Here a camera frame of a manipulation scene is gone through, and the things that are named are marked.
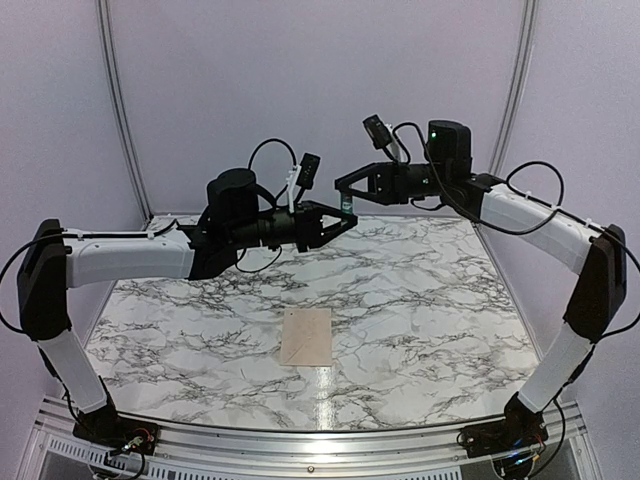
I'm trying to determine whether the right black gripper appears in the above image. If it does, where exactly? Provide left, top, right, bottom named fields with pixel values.
left=338, top=160, right=451, bottom=205

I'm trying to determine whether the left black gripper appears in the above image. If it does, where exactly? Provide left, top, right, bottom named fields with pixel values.
left=228, top=199, right=357, bottom=252

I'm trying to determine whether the small green white sticker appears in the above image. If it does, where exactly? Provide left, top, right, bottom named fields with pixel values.
left=340, top=192, right=354, bottom=214

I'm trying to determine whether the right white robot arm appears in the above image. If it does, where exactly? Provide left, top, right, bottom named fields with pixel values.
left=335, top=115, right=630, bottom=448

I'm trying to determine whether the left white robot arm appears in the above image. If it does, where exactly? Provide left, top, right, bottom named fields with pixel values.
left=17, top=168, right=358, bottom=445

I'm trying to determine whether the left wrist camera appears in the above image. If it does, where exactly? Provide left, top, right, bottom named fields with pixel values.
left=285, top=153, right=320, bottom=214

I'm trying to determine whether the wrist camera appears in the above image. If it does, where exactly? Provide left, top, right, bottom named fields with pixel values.
left=285, top=153, right=320, bottom=214
left=362, top=114, right=411, bottom=164

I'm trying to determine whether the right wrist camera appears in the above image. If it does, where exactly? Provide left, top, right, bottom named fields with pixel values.
left=362, top=114, right=411, bottom=164

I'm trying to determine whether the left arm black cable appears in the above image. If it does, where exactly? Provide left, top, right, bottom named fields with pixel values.
left=0, top=137, right=301, bottom=334

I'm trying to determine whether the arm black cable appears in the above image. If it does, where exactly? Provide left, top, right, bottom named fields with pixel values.
left=0, top=137, right=301, bottom=334
left=392, top=122, right=640, bottom=341

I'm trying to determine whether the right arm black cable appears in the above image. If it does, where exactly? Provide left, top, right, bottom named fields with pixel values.
left=392, top=122, right=640, bottom=341

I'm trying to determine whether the right aluminium corner post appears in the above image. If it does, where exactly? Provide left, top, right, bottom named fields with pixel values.
left=489, top=0, right=539, bottom=175

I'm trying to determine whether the aluminium corner post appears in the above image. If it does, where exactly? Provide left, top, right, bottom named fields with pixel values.
left=95, top=0, right=153, bottom=223
left=489, top=0, right=539, bottom=175

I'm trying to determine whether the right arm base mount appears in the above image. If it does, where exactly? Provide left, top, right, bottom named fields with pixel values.
left=456, top=394, right=549, bottom=458

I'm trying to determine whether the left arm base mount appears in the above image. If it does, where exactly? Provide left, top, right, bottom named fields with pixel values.
left=72, top=382, right=159, bottom=455

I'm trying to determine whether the left aluminium corner post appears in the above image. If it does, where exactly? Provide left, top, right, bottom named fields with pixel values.
left=95, top=0, right=153, bottom=223

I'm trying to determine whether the aluminium front rail frame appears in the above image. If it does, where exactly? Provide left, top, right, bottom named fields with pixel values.
left=17, top=397, right=603, bottom=479

